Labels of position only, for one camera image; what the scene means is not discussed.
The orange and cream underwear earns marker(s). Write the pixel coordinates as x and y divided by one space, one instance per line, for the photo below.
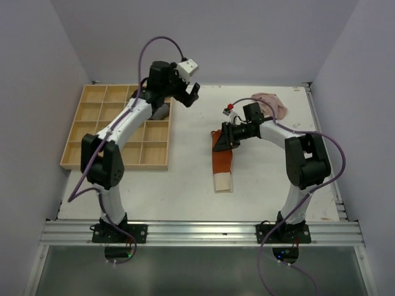
221 169

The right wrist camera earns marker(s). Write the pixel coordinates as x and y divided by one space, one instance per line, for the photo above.
228 110

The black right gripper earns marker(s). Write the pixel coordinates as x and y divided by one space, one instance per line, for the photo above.
223 142

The wooden compartment tray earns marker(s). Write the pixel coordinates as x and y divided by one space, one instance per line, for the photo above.
146 149

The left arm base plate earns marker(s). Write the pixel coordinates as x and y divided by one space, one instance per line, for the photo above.
107 234

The aluminium mounting rail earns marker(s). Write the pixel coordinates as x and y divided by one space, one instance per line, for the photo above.
207 234

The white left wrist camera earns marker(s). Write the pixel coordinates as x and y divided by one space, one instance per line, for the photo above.
186 69

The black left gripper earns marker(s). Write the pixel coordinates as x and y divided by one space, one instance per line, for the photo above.
185 98

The pink underwear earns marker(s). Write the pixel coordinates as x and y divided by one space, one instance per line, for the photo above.
271 105

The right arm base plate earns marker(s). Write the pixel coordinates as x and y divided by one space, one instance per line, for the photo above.
285 234

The grey rolled underwear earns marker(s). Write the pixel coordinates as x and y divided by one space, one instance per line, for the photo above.
161 113

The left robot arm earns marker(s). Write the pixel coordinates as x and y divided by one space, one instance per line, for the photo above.
101 158

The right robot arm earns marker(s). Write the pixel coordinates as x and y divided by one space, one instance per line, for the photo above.
307 163

